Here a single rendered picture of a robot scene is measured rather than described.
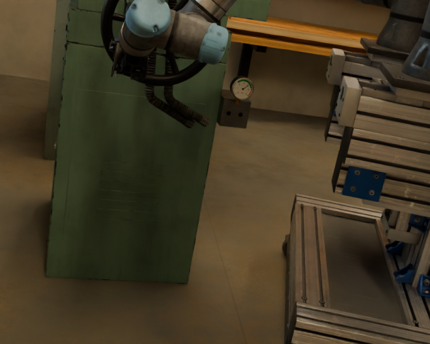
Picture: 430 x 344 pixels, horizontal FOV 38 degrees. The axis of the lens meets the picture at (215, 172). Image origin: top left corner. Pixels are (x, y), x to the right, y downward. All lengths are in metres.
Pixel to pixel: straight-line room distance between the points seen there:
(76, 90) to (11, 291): 0.60
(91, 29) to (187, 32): 0.58
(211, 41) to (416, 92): 0.50
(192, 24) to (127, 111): 0.63
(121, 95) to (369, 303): 0.87
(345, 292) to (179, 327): 0.47
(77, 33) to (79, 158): 0.35
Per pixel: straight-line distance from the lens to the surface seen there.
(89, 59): 1.75
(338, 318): 1.60
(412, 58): 1.50
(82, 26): 1.73
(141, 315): 1.86
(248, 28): 3.77
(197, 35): 1.20
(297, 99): 4.46
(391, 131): 1.48
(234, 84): 1.74
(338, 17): 4.42
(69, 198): 1.87
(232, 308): 1.96
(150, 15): 1.17
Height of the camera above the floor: 1.02
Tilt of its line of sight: 20 degrees down
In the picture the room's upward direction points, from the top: 10 degrees clockwise
